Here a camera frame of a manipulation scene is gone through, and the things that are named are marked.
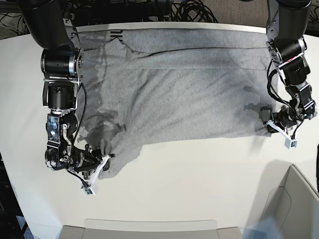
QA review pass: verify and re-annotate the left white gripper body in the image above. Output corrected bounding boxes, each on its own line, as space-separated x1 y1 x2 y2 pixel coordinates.
265 119 291 138

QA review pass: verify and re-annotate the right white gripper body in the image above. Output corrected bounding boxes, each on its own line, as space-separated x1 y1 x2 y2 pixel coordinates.
81 153 115 188

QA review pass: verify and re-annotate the grey T-shirt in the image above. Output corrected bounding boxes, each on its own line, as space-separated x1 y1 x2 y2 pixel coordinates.
78 28 275 180

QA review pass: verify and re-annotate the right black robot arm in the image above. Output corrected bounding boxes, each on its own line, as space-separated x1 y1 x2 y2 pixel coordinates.
17 0 114 195

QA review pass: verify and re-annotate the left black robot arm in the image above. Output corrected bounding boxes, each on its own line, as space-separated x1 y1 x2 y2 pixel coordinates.
265 0 317 136

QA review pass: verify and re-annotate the grey bin at bottom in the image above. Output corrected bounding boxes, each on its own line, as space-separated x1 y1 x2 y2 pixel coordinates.
59 219 243 239

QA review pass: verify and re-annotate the grey bin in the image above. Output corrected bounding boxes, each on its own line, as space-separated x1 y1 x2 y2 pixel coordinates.
59 219 243 239
260 165 319 239

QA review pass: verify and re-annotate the grey bin at right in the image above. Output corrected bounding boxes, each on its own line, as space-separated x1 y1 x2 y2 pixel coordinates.
260 165 319 239

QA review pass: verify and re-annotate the blue translucent object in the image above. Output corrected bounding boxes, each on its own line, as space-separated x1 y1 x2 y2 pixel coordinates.
240 217 282 239

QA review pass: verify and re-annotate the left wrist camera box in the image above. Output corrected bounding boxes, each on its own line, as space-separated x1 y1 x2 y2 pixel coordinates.
285 138 298 149

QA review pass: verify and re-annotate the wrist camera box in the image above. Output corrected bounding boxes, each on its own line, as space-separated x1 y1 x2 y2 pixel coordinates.
285 138 298 149
81 185 96 196

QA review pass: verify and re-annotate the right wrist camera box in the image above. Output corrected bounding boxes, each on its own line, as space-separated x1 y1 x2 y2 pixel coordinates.
81 185 96 196

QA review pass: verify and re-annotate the black cable bundle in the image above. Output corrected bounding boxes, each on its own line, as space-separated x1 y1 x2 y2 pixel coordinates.
171 0 220 24

